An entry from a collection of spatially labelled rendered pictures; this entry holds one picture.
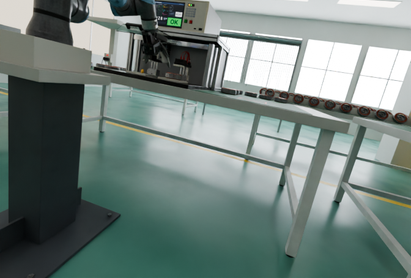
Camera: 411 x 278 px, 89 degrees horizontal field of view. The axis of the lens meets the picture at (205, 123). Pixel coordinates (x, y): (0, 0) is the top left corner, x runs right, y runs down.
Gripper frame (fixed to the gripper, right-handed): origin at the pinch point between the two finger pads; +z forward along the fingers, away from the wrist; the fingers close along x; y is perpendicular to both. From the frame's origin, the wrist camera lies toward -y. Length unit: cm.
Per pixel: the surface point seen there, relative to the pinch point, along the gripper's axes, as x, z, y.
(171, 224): 27, 68, 51
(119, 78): -21.3, 7.7, 9.4
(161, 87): 6.3, 7.6, 9.3
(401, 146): 279, 191, -232
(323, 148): 91, 20, 13
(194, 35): 5.7, -5.4, -40.0
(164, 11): -21, -16, -49
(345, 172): 137, 94, -48
